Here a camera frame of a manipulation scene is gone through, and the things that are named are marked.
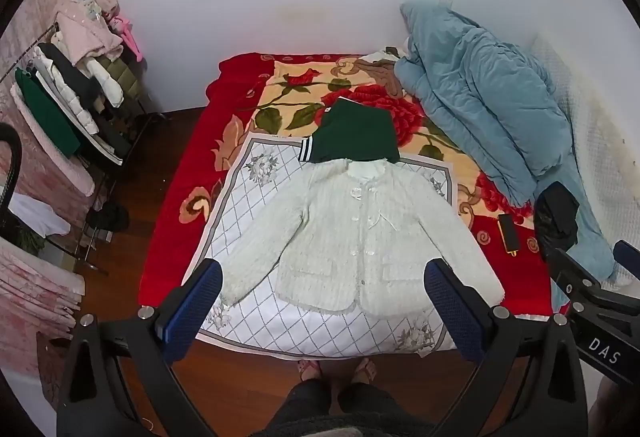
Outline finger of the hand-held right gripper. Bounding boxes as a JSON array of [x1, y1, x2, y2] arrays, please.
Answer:
[[546, 246, 603, 305], [613, 239, 640, 280]]

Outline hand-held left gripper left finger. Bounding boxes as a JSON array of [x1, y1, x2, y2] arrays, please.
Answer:
[[56, 259, 223, 437]]

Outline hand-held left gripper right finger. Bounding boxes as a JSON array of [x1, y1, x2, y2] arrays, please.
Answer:
[[424, 258, 591, 437]]

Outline white knit cardigan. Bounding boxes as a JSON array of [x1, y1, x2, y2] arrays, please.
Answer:
[[220, 158, 505, 318]]

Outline person's right forearm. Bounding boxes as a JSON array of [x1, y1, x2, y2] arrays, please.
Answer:
[[589, 374, 640, 437]]

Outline rack of hanging clothes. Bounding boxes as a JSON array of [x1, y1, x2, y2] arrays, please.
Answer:
[[12, 0, 171, 178]]

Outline black crumpled bag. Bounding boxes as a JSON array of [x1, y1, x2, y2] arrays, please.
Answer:
[[533, 182, 581, 263]]

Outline black power bank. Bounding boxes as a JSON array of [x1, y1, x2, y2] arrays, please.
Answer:
[[497, 214, 521, 258]]

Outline red floral blanket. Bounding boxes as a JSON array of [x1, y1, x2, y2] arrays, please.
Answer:
[[137, 52, 556, 318]]

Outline white textured bedsheet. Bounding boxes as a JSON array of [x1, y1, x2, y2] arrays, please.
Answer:
[[530, 34, 640, 288]]

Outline dark bundle on floor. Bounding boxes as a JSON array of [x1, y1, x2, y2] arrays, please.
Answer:
[[86, 204, 131, 233]]

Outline white grid-pattern floral mat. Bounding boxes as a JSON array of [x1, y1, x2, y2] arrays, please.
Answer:
[[182, 133, 458, 360]]

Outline person's legs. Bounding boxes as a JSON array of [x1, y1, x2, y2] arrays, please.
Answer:
[[264, 357, 437, 437]]

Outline pink patterned curtain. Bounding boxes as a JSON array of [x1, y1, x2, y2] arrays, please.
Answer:
[[0, 0, 96, 348]]

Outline white cloth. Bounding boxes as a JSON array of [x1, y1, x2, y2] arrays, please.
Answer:
[[9, 193, 72, 238]]

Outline blue quilt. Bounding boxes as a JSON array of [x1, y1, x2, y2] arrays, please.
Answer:
[[395, 0, 621, 288]]

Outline green garment with striped cuff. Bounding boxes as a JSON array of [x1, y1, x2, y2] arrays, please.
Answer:
[[298, 98, 401, 165]]

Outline black hose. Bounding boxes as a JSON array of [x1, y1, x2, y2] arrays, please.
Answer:
[[0, 123, 24, 218]]

